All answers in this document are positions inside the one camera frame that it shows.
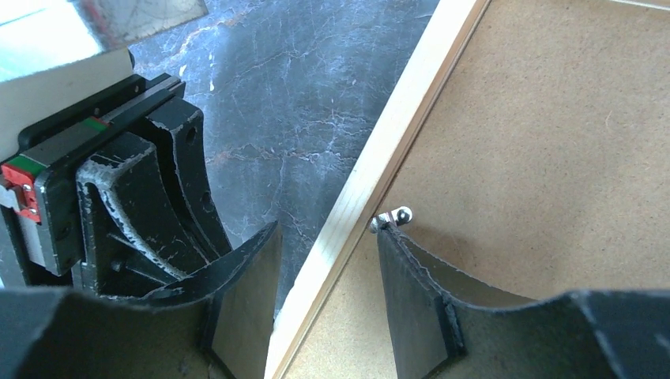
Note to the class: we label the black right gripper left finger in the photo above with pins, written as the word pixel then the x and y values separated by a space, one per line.
pixel 217 322

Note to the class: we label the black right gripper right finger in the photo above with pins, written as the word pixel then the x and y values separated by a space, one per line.
pixel 445 323

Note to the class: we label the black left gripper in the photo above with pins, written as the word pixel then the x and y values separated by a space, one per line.
pixel 139 199

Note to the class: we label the brown backing board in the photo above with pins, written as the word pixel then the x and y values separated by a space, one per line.
pixel 543 168

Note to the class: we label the light wooden picture frame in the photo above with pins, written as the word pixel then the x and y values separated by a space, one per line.
pixel 436 54

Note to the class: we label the metal frame retaining clip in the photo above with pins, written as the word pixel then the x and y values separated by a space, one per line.
pixel 397 217

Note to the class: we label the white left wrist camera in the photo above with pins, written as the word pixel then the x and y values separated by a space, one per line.
pixel 57 53

